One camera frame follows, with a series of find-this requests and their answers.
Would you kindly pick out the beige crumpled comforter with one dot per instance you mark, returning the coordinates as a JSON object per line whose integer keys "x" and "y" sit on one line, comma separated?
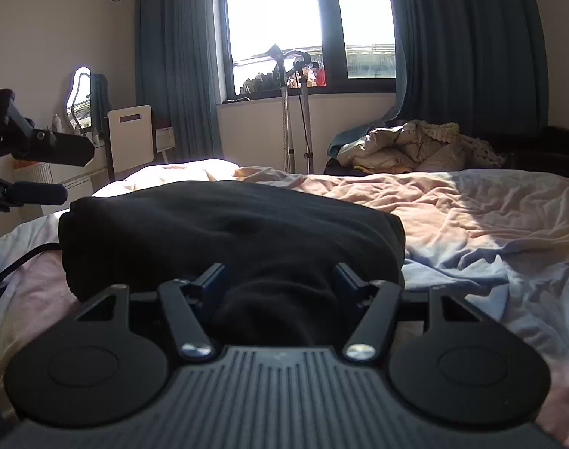
{"x": 415, "y": 147}

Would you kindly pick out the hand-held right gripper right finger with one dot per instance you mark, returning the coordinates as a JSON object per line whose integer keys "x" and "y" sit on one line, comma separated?
{"x": 350, "y": 285}

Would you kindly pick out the dark framed window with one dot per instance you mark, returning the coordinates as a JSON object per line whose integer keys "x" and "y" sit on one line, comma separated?
{"x": 275, "y": 18}

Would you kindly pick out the black fleece sweater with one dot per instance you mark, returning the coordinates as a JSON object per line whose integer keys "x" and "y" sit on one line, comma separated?
{"x": 228, "y": 243}

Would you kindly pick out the dark teal panel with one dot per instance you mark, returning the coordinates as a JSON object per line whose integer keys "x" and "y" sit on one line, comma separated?
{"x": 100, "y": 98}

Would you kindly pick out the white wall box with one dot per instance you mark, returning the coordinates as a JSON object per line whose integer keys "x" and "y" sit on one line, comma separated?
{"x": 164, "y": 139}

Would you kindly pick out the white bottle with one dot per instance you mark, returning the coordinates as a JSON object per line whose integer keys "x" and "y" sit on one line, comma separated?
{"x": 57, "y": 123}

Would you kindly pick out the wavy edged mirror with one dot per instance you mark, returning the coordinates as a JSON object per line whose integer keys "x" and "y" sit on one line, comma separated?
{"x": 79, "y": 98}

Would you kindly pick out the blue curtain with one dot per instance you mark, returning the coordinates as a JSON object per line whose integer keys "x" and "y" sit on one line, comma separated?
{"x": 466, "y": 42}
{"x": 177, "y": 56}

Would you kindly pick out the white dresser desk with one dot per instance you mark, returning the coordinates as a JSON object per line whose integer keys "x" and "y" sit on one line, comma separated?
{"x": 74, "y": 182}

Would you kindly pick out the pastel bed sheet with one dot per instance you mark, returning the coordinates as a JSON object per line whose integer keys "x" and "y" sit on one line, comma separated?
{"x": 476, "y": 224}

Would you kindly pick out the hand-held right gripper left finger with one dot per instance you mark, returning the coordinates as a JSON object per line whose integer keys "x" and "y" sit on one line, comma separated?
{"x": 209, "y": 285}

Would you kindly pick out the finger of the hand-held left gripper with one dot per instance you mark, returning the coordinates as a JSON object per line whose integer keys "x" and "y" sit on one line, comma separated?
{"x": 39, "y": 194}
{"x": 60, "y": 149}

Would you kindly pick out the white chair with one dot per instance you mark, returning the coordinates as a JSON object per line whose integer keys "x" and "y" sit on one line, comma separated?
{"x": 130, "y": 140}

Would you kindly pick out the black item on windowsill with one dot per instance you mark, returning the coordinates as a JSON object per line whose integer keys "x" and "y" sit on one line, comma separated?
{"x": 235, "y": 100}

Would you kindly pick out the garment steamer stand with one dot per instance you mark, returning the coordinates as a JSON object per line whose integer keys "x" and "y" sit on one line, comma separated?
{"x": 289, "y": 117}

